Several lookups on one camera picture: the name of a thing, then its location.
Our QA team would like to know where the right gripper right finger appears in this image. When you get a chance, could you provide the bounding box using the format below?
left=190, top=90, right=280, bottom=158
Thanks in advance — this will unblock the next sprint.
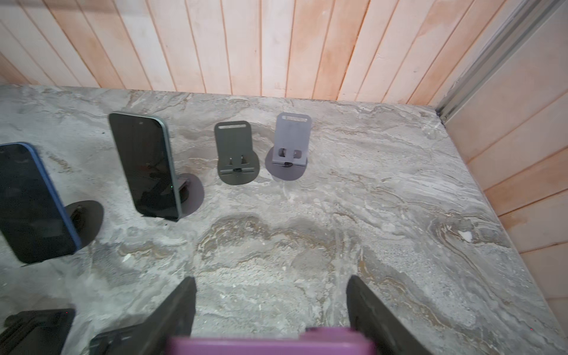
left=346, top=275, right=430, bottom=354

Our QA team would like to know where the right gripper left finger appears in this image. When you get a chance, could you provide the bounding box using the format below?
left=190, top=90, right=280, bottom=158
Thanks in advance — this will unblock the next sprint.
left=89, top=277, right=197, bottom=354

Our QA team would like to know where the black stand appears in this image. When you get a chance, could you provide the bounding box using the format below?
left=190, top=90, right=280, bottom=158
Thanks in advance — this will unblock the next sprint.
left=1, top=309, right=75, bottom=355

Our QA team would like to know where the grey round stand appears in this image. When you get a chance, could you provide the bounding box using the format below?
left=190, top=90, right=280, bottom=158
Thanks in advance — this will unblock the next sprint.
left=214, top=121, right=260, bottom=186

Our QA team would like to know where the purple phone stand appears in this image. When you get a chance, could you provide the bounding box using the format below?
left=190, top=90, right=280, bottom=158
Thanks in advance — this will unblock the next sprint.
left=265, top=112, right=312, bottom=181

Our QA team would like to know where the grey stand back centre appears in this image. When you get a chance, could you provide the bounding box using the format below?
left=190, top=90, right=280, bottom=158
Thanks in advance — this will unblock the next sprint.
left=177, top=173, right=205, bottom=218

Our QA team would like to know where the grey stand back left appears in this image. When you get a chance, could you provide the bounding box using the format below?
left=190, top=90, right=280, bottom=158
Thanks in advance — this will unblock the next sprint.
left=65, top=201, right=104, bottom=250

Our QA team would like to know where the green phone back centre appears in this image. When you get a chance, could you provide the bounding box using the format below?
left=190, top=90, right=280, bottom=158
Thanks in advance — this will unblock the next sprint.
left=108, top=112, right=181, bottom=221

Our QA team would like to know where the blue phone back left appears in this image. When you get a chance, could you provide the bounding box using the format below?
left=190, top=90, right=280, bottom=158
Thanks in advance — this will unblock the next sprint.
left=1, top=142, right=83, bottom=264

